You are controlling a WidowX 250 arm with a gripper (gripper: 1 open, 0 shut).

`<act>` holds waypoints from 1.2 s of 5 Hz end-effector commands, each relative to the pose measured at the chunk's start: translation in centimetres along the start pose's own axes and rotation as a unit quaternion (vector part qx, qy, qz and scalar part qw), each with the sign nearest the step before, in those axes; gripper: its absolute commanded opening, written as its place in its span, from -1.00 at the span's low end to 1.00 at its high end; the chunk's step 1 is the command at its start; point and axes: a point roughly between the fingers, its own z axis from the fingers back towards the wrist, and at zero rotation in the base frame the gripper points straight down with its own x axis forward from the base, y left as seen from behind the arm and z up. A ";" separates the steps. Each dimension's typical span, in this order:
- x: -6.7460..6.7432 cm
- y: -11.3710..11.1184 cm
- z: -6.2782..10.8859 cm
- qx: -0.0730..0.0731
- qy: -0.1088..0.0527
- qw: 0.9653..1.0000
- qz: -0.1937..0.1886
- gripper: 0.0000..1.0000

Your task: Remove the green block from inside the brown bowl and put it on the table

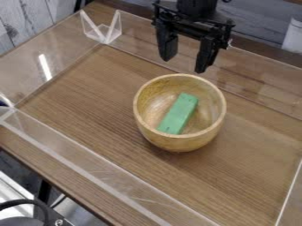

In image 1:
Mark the clear acrylic corner bracket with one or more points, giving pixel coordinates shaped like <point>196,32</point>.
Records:
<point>105,34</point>

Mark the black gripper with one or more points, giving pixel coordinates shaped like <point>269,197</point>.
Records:
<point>196,19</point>

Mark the black table leg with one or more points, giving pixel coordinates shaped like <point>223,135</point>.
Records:
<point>45,191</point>

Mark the clear acrylic front barrier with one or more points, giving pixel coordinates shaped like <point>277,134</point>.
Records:
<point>84,142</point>

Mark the brown wooden bowl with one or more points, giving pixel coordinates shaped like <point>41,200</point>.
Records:
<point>153,101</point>

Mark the green rectangular block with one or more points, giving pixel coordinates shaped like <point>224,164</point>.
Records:
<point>176,119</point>

